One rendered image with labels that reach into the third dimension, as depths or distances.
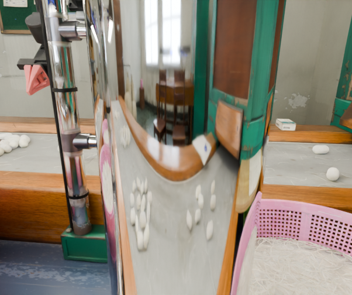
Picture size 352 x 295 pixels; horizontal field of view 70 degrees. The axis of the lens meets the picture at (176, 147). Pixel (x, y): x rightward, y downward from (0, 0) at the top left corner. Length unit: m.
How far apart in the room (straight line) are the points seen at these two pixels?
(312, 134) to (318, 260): 0.46
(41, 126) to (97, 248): 0.52
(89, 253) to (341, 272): 0.29
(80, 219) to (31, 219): 0.10
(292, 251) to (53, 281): 0.28
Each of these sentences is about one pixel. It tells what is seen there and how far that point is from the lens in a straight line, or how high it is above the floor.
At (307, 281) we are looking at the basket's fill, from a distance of 0.29.
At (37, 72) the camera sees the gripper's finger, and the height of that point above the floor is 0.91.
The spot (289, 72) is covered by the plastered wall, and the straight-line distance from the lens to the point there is 2.78.
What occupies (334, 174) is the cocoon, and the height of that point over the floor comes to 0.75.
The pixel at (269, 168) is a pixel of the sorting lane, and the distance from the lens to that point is 0.51.
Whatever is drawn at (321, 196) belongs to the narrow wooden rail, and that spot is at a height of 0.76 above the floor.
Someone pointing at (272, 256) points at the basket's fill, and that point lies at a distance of 0.31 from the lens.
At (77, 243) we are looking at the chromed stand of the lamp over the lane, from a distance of 0.38.
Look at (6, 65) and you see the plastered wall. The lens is 3.05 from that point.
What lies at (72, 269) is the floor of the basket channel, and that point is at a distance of 0.38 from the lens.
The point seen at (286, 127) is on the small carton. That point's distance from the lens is 0.73.
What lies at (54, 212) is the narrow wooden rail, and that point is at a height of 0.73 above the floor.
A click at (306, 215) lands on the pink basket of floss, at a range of 0.35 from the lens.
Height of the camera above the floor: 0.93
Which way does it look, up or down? 18 degrees down
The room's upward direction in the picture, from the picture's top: straight up
